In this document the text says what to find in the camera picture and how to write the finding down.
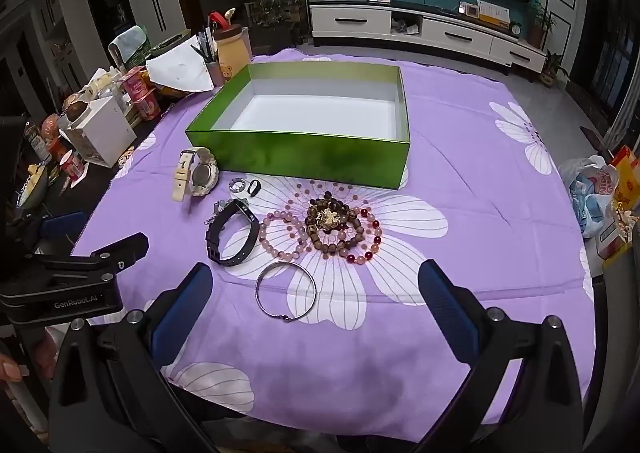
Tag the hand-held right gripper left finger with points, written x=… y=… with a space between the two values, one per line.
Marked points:
x=184 y=314

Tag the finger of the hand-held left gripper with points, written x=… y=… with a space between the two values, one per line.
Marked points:
x=117 y=247
x=64 y=225

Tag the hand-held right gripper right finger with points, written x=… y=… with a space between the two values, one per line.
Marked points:
x=449 y=314

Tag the black wristwatch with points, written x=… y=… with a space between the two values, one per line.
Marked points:
x=212 y=239

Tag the silver bangle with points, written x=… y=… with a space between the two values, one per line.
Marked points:
x=286 y=317

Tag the cream wristwatch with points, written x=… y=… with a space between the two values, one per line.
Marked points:
x=202 y=174

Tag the gold flower hair clip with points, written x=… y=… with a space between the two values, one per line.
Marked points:
x=329 y=218

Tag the green cardboard box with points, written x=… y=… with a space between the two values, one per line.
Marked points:
x=300 y=153

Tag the person's left hand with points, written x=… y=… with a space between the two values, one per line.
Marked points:
x=10 y=368

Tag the purple floral tablecloth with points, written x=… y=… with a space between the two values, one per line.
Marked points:
x=475 y=233

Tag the white cardboard box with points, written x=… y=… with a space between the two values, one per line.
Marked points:
x=102 y=133

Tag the pink yogurt cup pack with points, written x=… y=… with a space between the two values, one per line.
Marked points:
x=142 y=95

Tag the white plastic bag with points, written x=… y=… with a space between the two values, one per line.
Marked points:
x=592 y=193

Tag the white paper sheet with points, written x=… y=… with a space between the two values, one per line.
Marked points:
x=175 y=68

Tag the light blue towel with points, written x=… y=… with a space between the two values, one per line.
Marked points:
x=129 y=44

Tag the pen holder with pens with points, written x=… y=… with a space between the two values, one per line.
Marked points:
x=215 y=73

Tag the yellow and red packet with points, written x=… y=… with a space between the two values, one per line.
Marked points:
x=625 y=183

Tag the red stapler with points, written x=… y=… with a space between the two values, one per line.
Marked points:
x=216 y=19

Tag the small potted plant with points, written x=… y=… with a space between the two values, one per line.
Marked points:
x=552 y=70

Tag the white TV cabinet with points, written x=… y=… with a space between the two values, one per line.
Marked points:
x=450 y=35

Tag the large leafy potted plant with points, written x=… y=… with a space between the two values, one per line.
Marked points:
x=275 y=15

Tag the small alarm clock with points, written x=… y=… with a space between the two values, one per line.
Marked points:
x=515 y=29

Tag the tall potted plant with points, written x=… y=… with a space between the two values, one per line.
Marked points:
x=539 y=25

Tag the yellow and white box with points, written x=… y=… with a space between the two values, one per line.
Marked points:
x=492 y=14

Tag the small white device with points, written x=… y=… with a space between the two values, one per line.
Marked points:
x=469 y=10

